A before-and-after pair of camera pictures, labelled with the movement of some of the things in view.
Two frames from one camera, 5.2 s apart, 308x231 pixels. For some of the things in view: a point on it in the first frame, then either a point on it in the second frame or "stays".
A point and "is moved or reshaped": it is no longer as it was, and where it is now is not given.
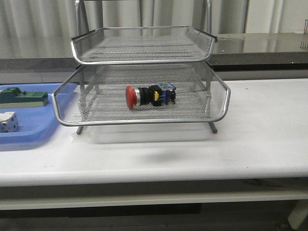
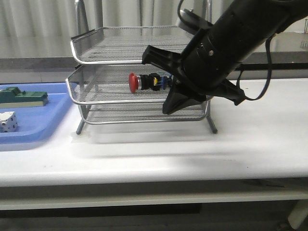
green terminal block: [13, 97] stays
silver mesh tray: [95, 95] is moved or reshaped
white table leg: [298, 214] stays
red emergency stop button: [161, 94] to [154, 81]
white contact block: [8, 122] stays
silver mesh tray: [108, 45] stays
